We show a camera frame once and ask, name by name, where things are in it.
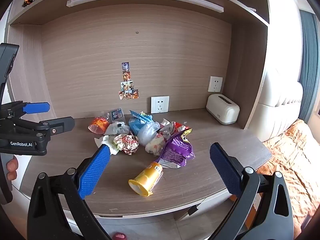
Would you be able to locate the grey curtain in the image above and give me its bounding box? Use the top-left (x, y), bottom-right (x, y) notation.
top-left (299, 10), bottom-right (318, 125)

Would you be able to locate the crumpled red white paper ball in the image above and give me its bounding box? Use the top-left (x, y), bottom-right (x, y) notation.
top-left (114, 134), bottom-right (139, 155)

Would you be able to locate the white wall socket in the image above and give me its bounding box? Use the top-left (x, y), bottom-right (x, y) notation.
top-left (208, 76), bottom-right (223, 93)
top-left (150, 95), bottom-right (170, 114)

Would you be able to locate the white plastic bag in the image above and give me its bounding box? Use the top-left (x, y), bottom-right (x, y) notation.
top-left (104, 121), bottom-right (130, 136)

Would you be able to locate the wooden desk hutch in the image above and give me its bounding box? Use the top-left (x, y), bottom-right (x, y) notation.
top-left (7, 0), bottom-right (271, 130)

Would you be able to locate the silver foil wrapper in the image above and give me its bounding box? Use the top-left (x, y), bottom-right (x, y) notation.
top-left (160, 119), bottom-right (175, 137)

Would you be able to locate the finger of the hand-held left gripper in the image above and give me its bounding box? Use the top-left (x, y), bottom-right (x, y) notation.
top-left (0, 102), bottom-right (50, 120)
top-left (10, 116), bottom-right (75, 137)

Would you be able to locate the yellow paper cup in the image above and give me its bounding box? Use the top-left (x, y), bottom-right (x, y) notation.
top-left (128, 161), bottom-right (164, 197)

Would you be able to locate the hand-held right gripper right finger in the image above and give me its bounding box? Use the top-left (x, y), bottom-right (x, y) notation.
top-left (209, 142), bottom-right (293, 240)

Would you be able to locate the orange patterned blanket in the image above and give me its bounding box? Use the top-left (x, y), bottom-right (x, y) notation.
top-left (255, 119), bottom-right (320, 230)

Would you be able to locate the clear plastic bag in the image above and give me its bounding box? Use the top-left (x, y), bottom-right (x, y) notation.
top-left (137, 122), bottom-right (160, 146)

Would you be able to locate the white ribbed box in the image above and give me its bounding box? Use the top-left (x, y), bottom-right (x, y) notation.
top-left (206, 94), bottom-right (240, 125)

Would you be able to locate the white tissue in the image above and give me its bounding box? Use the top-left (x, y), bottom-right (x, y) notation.
top-left (94, 135), bottom-right (120, 155)

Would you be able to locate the orange snack packet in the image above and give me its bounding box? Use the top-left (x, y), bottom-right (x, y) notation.
top-left (88, 116), bottom-right (110, 134)

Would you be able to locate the purple snack bag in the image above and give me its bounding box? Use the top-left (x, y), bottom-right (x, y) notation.
top-left (155, 128), bottom-right (195, 168)

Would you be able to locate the person's left hand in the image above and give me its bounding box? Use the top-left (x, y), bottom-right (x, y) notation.
top-left (6, 159), bottom-right (18, 182)

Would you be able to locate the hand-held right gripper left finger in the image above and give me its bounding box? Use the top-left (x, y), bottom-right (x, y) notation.
top-left (27, 144), bottom-right (112, 240)

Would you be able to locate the blue plastic bag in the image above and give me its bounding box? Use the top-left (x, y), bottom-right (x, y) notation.
top-left (129, 110), bottom-right (153, 135)

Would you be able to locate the grey black packet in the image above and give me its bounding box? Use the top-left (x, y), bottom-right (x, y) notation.
top-left (109, 108), bottom-right (125, 123)

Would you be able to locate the crumpled white colourful wrapper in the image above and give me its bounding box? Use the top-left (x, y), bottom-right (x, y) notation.
top-left (145, 134), bottom-right (166, 155)

